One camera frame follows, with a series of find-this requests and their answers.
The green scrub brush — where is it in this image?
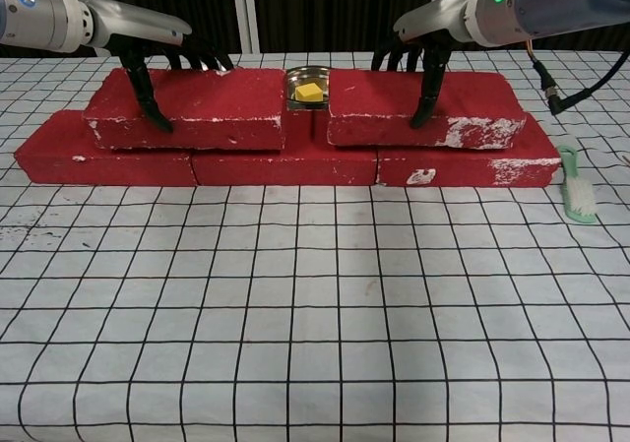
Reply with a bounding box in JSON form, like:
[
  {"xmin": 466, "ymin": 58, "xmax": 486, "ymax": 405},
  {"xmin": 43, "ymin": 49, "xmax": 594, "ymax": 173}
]
[{"xmin": 558, "ymin": 145, "xmax": 601, "ymax": 225}]

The red brick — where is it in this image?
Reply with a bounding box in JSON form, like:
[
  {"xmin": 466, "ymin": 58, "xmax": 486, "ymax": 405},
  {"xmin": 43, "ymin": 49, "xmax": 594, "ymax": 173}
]
[
  {"xmin": 374, "ymin": 114, "xmax": 563, "ymax": 190},
  {"xmin": 189, "ymin": 111, "xmax": 380, "ymax": 188},
  {"xmin": 324, "ymin": 69, "xmax": 527, "ymax": 152},
  {"xmin": 81, "ymin": 66, "xmax": 287, "ymax": 154},
  {"xmin": 13, "ymin": 109, "xmax": 196, "ymax": 187}
]

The steel bowl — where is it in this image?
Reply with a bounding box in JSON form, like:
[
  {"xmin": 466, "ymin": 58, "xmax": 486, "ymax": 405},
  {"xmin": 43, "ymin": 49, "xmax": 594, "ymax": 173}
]
[{"xmin": 284, "ymin": 66, "xmax": 332, "ymax": 112}]

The checkered tablecloth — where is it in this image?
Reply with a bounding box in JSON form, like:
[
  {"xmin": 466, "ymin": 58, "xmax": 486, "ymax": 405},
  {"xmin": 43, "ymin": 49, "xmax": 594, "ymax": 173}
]
[{"xmin": 0, "ymin": 50, "xmax": 630, "ymax": 442}]

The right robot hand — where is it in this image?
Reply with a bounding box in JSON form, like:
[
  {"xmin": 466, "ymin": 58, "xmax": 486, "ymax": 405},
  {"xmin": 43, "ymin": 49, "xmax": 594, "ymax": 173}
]
[{"xmin": 371, "ymin": 0, "xmax": 476, "ymax": 130}]

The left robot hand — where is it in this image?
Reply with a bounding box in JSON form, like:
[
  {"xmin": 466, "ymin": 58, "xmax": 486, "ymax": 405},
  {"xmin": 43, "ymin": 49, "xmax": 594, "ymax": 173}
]
[{"xmin": 88, "ymin": 0, "xmax": 233, "ymax": 134}]

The yellow cube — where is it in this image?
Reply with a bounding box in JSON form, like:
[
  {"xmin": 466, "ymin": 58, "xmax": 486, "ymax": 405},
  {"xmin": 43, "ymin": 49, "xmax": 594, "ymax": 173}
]
[{"xmin": 293, "ymin": 83, "xmax": 324, "ymax": 103}]

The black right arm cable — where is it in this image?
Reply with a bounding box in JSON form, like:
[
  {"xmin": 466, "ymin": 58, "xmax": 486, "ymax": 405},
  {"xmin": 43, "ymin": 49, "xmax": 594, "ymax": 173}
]
[{"xmin": 526, "ymin": 37, "xmax": 630, "ymax": 116}]

